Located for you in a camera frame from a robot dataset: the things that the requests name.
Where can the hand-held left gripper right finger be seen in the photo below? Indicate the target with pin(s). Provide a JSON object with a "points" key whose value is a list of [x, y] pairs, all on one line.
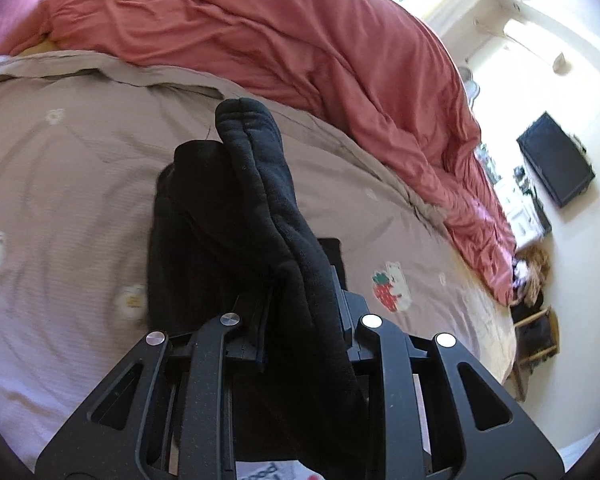
{"points": [[349, 320]]}

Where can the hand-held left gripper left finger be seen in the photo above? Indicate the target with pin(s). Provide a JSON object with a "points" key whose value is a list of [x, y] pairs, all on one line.
{"points": [[261, 340]]}

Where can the black fleece garment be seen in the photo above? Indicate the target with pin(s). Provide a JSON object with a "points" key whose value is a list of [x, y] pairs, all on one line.
{"points": [[270, 200]]}

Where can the wooden chair with clothes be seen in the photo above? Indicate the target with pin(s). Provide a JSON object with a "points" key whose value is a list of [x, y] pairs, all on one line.
{"points": [[536, 340]]}

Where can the white printed cloth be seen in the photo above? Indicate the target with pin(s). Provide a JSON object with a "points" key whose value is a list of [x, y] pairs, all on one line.
{"points": [[267, 471]]}

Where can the brown plush toy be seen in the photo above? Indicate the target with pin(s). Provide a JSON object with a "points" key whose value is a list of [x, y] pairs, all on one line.
{"points": [[535, 270]]}

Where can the beige strawberry print bed sheet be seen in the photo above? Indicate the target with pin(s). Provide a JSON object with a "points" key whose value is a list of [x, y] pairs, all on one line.
{"points": [[80, 185]]}

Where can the black flat television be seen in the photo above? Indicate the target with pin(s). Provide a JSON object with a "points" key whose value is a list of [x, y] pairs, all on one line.
{"points": [[555, 160]]}

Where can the white fan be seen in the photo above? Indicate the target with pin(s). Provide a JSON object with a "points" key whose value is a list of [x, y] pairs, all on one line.
{"points": [[469, 87]]}

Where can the red duvet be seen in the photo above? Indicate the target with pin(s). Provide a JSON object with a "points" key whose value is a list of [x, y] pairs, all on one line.
{"points": [[280, 50]]}

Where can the white wall lamp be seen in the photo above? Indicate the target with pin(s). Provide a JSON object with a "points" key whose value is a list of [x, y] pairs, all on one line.
{"points": [[560, 62]]}

